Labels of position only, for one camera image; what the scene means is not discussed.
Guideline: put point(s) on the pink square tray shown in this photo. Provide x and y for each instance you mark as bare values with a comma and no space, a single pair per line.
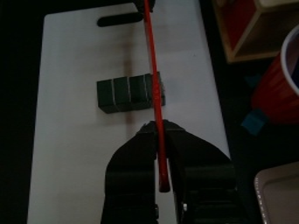
281,198

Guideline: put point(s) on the blue tape piece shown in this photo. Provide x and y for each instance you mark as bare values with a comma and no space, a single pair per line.
255,122
253,80

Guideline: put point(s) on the red plastic cup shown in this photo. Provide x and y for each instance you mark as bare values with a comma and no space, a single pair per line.
273,96

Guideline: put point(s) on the wooden box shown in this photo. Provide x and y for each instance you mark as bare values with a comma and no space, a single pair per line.
265,40

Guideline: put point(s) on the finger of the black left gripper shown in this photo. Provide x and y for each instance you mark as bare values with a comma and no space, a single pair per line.
139,5
153,5

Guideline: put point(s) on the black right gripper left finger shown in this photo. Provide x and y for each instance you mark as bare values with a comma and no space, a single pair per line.
133,180

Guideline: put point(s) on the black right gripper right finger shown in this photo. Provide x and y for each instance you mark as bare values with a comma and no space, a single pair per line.
202,180

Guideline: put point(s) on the dark green sushi piece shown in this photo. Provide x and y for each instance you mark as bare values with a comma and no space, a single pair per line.
121,94
150,90
138,92
105,97

